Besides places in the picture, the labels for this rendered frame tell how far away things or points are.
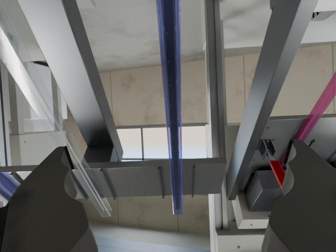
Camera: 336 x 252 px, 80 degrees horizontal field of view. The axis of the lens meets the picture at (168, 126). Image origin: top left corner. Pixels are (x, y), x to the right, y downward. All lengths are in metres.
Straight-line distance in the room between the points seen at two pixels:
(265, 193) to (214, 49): 0.42
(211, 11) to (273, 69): 0.41
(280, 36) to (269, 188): 0.32
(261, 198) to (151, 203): 3.56
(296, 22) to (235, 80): 3.24
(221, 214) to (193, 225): 3.30
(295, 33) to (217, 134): 0.40
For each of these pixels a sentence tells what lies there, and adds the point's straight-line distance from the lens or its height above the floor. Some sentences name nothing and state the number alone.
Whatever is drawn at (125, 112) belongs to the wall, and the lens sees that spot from 3.91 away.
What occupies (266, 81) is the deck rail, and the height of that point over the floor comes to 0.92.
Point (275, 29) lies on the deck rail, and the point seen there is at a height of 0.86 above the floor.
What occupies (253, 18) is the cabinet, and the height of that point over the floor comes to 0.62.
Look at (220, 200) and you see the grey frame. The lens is 0.68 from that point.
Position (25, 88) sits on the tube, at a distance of 0.19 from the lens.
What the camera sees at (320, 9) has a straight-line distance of 0.32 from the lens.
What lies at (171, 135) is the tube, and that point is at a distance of 0.19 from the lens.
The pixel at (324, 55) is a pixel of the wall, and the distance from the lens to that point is 3.83.
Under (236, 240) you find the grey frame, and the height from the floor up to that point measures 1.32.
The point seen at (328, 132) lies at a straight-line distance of 0.50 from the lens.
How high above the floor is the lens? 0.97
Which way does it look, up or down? 2 degrees up
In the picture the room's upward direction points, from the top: 177 degrees clockwise
